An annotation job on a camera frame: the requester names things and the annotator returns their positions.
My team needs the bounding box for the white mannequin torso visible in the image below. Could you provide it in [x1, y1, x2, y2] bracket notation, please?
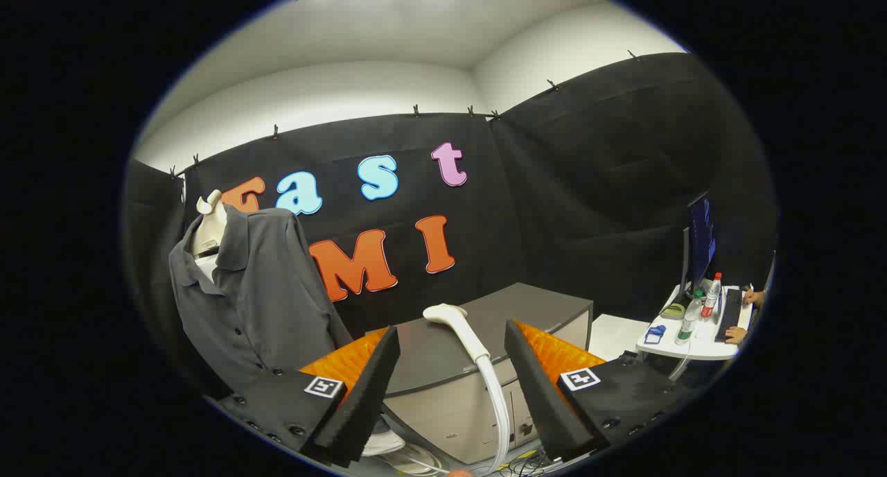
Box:
[191, 189, 229, 285]

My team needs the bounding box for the green cap plastic bottle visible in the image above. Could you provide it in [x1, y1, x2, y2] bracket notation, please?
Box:
[675, 290, 704, 346]

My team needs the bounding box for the black keyboard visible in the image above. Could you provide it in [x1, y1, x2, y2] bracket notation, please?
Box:
[714, 288, 744, 343]

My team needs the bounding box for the gray button shirt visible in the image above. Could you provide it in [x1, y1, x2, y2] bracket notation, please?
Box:
[168, 203, 354, 394]

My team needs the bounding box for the white garment steamer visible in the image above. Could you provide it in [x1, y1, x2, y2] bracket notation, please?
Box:
[423, 304, 513, 474]

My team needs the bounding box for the gray cabinet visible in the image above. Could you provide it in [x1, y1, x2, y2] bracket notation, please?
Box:
[366, 281, 595, 465]

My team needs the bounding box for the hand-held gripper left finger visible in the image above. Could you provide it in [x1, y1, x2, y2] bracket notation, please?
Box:
[215, 326, 403, 469]

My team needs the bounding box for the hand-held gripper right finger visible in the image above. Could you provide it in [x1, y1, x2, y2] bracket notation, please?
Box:
[504, 319, 697, 462]

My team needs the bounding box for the computer monitor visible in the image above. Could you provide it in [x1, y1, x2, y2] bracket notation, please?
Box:
[681, 191, 719, 299]

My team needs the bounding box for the red cap plastic bottle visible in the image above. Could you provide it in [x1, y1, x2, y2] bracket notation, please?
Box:
[701, 272, 723, 319]

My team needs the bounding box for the white desk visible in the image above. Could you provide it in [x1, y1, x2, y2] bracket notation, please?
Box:
[636, 283, 755, 361]

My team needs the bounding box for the bundle of floor cables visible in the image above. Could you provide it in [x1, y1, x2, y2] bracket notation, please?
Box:
[381, 441, 559, 476]

